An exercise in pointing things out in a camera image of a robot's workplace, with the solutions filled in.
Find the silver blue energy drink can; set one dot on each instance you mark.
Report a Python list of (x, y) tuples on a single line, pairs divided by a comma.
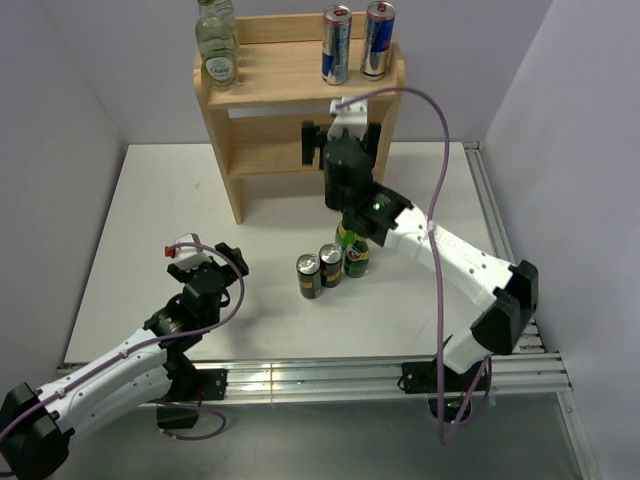
[(379, 24)]

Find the green glass bottle front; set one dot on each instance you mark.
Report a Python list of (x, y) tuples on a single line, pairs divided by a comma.
[(357, 257)]

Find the green glass bottle rear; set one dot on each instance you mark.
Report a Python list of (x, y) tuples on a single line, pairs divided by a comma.
[(343, 236)]

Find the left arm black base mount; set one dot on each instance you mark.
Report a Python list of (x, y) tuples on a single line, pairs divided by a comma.
[(199, 386)]

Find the green glass bottle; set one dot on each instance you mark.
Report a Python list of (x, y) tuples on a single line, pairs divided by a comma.
[(357, 257), (343, 236)]

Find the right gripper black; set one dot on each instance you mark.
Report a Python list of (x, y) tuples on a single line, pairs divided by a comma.
[(311, 138)]

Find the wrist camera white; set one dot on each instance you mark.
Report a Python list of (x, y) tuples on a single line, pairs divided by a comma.
[(186, 254), (350, 117)]

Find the aluminium rail frame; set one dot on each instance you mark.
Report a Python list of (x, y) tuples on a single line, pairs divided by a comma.
[(314, 389)]

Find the black yellow can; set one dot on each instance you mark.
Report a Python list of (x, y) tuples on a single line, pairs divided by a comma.
[(309, 275), (331, 257)]

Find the clear glass bottle front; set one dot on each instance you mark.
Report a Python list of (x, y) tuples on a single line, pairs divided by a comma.
[(216, 47)]

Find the black yellow can left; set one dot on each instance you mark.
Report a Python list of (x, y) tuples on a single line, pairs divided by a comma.
[(309, 275)]

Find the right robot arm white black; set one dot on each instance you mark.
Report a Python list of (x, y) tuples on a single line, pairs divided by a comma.
[(506, 293)]

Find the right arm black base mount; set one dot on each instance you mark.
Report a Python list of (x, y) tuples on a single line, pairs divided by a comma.
[(421, 378)]

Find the black yellow can right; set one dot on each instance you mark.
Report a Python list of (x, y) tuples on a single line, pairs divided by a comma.
[(331, 257)]

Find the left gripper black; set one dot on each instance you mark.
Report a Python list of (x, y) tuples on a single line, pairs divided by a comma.
[(180, 274)]

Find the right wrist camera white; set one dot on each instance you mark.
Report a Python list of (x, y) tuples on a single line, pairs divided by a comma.
[(350, 117)]

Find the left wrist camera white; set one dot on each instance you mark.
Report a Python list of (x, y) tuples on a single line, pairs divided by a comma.
[(186, 254)]

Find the clear glass bottle rear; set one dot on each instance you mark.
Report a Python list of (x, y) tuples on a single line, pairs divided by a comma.
[(225, 10)]

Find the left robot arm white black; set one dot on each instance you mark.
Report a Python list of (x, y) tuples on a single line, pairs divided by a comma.
[(39, 425)]

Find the wooden two-tier shelf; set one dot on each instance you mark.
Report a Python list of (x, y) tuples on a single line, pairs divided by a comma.
[(255, 127)]

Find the clear glass bottle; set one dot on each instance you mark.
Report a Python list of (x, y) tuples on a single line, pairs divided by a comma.
[(225, 10), (216, 47)]

